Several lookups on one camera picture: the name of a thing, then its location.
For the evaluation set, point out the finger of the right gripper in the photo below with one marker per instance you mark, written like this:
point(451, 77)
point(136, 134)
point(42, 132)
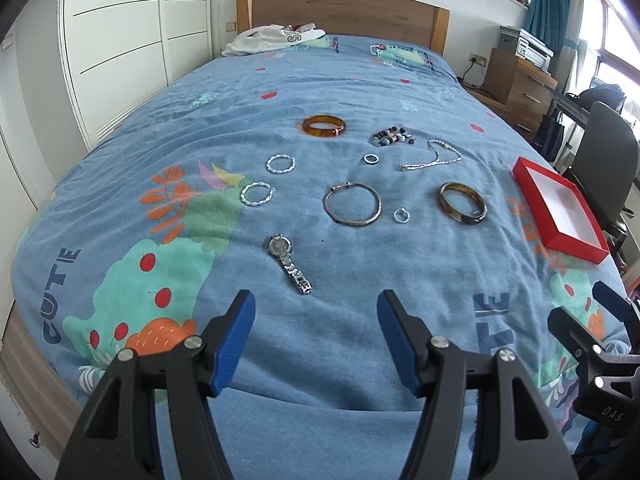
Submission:
point(573, 336)
point(622, 308)

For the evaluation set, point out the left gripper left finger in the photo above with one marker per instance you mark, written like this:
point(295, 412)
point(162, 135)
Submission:
point(115, 436)

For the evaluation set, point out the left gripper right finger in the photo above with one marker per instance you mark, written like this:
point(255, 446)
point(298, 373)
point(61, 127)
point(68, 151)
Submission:
point(515, 436)

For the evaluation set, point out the brown tortoise bangle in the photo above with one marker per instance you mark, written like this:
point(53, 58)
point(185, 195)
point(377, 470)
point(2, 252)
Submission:
point(462, 203)

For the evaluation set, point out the thin silver bangle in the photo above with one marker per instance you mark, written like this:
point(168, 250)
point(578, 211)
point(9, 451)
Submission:
point(353, 204)

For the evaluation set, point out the silver wristwatch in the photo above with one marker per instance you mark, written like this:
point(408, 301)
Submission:
point(280, 247)

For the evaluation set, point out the twisted silver hoop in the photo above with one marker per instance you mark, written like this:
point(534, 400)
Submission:
point(280, 164)
point(256, 194)

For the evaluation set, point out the amber bangle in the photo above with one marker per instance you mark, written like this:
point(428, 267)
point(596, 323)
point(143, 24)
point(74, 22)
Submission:
point(324, 126)

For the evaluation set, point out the red jewelry box tray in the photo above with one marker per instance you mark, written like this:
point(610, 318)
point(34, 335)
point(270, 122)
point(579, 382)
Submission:
point(564, 221)

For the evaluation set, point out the dark grey chair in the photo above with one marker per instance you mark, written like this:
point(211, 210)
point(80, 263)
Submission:
point(604, 169)

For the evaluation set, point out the navy tote bag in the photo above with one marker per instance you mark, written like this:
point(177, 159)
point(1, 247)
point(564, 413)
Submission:
point(550, 136)

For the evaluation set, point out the dark backpack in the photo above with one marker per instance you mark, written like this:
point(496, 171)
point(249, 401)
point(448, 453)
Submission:
point(609, 94)

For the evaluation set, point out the wooden drawer chest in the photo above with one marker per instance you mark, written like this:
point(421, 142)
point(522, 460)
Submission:
point(517, 91)

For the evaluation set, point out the white printer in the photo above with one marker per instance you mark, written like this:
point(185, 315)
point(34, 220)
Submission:
point(523, 44)

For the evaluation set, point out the blue patterned bed cover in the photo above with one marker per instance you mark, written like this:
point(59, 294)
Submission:
point(146, 239)

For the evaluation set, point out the teal curtain right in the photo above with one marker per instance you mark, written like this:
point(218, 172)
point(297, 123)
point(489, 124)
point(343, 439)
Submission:
point(547, 21)

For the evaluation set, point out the wooden headboard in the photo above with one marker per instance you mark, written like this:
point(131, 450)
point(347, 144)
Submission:
point(409, 21)

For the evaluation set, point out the white wardrobe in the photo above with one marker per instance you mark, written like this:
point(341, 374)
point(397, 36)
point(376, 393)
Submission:
point(118, 54)

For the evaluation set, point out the white garment on bed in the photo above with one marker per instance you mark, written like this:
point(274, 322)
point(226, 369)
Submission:
point(269, 38)

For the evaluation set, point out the wall socket with cable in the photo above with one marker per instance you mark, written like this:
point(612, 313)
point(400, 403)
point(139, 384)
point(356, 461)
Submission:
point(475, 74)

